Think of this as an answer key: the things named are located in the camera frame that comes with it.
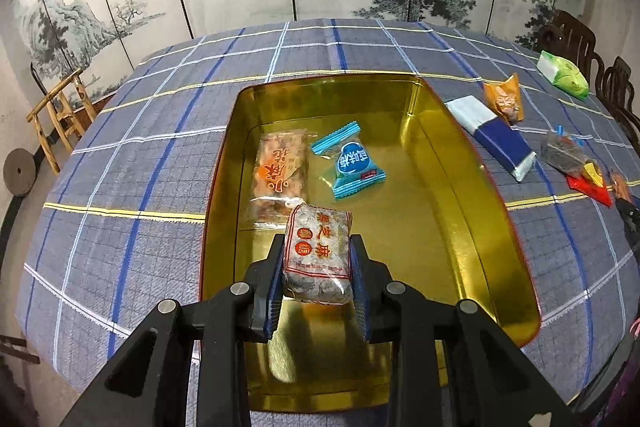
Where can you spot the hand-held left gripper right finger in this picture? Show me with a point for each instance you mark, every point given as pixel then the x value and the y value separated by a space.
pixel 359 302

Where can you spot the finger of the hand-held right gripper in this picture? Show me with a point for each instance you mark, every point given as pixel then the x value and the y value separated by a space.
pixel 627 214

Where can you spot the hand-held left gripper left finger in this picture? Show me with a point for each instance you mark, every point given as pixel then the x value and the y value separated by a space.
pixel 274 302

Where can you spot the red snack packet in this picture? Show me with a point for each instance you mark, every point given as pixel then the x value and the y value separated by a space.
pixel 590 189

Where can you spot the clear dark sesame candy packet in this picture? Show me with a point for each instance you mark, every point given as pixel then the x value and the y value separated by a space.
pixel 315 252

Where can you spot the clear blue-edged snack packet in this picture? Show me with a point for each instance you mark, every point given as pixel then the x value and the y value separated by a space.
pixel 562 152

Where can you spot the gold tin box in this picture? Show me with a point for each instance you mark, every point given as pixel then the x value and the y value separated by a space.
pixel 425 217

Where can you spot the white and blue packet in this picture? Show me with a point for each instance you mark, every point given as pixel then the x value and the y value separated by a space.
pixel 500 137

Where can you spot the orange snack packet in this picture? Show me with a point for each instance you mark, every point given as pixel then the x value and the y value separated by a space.
pixel 502 99

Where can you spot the dark wooden chair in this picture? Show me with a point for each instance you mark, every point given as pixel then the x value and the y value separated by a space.
pixel 567 34
pixel 622 92

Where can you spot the orange peanut brittle packet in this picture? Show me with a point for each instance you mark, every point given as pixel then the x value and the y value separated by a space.
pixel 277 172

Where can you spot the light blue snack packet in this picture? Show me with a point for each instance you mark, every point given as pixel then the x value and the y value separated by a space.
pixel 352 162

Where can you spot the green tissue pack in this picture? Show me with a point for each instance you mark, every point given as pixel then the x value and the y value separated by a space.
pixel 562 74

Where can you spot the blue plaid tablecloth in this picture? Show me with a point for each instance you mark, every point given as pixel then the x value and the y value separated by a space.
pixel 130 187

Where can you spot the dark wooden furniture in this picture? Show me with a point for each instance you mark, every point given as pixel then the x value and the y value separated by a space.
pixel 17 349

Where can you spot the round grey millstone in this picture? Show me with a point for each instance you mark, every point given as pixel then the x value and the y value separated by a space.
pixel 19 172

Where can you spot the light wooden stand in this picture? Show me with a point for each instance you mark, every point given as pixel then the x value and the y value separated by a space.
pixel 62 107

